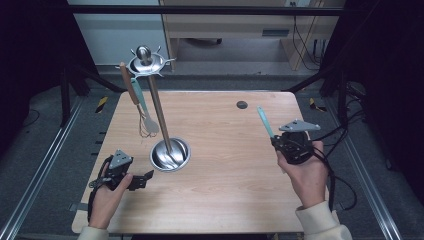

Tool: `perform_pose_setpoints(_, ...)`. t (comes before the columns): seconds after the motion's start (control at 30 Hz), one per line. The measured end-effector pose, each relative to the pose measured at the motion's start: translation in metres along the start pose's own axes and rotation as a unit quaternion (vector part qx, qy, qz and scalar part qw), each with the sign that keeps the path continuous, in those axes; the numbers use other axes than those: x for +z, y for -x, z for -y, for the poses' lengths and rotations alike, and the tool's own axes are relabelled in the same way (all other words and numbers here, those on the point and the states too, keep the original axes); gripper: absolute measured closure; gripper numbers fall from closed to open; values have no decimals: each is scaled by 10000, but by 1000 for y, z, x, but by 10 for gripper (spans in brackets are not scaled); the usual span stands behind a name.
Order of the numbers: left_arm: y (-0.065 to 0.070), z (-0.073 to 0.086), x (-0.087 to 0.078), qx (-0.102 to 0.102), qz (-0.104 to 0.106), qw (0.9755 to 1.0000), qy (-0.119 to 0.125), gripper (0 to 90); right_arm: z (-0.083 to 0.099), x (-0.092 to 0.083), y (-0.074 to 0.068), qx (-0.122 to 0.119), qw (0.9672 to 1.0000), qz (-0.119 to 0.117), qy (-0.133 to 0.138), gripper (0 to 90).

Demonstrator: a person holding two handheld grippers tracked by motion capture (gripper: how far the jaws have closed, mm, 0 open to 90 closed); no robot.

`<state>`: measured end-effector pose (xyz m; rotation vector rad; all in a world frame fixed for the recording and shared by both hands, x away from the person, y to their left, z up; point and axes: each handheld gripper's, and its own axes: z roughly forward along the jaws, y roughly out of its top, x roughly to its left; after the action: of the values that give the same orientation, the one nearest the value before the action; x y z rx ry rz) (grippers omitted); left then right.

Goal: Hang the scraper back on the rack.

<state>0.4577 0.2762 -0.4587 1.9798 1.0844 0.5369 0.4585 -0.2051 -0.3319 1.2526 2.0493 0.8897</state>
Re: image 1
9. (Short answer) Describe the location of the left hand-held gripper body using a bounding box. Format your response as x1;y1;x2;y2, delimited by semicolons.
89;149;133;192

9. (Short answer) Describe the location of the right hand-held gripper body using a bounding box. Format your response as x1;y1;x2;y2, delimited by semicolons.
278;119;322;165

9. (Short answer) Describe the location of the teal-handled kitchen utensil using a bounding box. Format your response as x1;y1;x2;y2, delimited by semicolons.
256;105;276;139

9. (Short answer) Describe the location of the stainless steel utensil rack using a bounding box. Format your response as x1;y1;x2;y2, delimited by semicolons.
115;44;192;173

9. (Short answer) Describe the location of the wooden-handled wire whisk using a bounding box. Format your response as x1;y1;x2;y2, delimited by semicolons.
119;61;159;139

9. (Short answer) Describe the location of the person's right hand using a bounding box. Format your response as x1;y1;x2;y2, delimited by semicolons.
276;141;329;209

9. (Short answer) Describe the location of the person's left hand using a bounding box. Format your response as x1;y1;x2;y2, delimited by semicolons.
88;164;134;230

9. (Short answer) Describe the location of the yellow-black tape marker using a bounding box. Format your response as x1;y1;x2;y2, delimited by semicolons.
308;97;328;113
95;96;109;114

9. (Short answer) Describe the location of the black metal stand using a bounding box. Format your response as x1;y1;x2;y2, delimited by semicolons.
59;64;129;128
283;63;351;128

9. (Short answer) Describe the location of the white cabinet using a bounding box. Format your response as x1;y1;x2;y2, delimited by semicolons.
67;0;171;66

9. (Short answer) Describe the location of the dark curtain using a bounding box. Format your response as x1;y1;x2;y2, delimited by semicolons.
319;0;424;204
0;0;101;158

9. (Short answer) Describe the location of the black horizontal bar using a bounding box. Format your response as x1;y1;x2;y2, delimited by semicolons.
64;4;348;17

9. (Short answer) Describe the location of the left hand-held gripper cable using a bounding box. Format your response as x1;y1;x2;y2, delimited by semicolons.
87;186;98;223

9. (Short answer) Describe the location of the hand-held gripper cable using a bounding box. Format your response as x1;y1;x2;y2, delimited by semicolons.
311;146;336;213
87;186;98;223

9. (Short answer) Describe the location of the right hand-held gripper cable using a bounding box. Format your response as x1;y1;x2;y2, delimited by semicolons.
311;146;336;213

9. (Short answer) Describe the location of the black looped floor cable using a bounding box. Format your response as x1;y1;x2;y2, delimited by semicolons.
333;173;358;212

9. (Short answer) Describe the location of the aluminium floor rail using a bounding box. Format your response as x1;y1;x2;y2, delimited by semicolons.
0;96;84;240
324;98;404;240

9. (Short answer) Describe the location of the black hanging cable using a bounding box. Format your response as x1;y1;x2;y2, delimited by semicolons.
291;2;322;71

